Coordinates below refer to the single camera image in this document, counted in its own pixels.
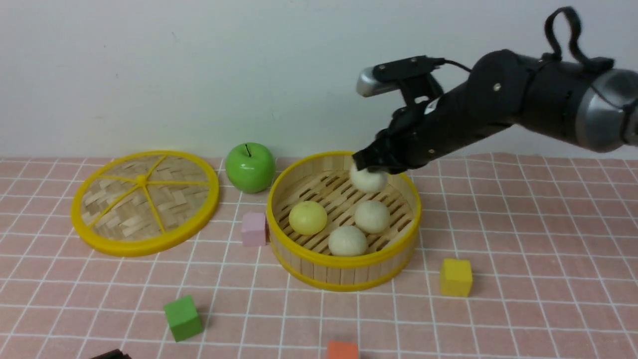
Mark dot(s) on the green foam cube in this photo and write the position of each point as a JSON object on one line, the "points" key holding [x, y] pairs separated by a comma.
{"points": [[183, 318]]}

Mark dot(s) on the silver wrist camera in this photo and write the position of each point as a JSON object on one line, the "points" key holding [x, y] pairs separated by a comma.
{"points": [[411, 76]]}

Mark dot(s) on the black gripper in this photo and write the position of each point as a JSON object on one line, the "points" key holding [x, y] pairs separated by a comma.
{"points": [[423, 133]]}

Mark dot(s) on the pink foam cube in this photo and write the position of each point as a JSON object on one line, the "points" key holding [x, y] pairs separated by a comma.
{"points": [[254, 230]]}

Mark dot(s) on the yellow bun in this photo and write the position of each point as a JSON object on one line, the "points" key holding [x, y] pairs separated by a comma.
{"points": [[308, 218]]}

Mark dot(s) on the woven bamboo steamer lid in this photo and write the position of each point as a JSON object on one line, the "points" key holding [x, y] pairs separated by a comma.
{"points": [[145, 203]]}

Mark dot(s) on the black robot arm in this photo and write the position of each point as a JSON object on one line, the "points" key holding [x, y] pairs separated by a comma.
{"points": [[596, 111]]}

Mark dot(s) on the pink checkered tablecloth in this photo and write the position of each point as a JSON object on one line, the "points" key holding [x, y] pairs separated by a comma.
{"points": [[552, 244]]}

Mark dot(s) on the bamboo steamer tray yellow rim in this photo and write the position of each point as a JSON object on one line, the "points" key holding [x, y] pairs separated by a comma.
{"points": [[324, 178]]}

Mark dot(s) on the white bun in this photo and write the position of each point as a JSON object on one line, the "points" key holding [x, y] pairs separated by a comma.
{"points": [[368, 182], [372, 216], [347, 241]]}

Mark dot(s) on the black object at edge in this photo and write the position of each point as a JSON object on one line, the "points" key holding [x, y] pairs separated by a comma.
{"points": [[113, 354]]}

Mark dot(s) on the yellow foam cube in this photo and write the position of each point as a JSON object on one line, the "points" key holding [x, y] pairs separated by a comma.
{"points": [[456, 277]]}

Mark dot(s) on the orange foam cube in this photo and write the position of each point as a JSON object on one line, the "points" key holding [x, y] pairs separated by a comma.
{"points": [[342, 350]]}

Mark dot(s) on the green apple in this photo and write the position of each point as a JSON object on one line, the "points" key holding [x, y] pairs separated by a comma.
{"points": [[250, 167]]}

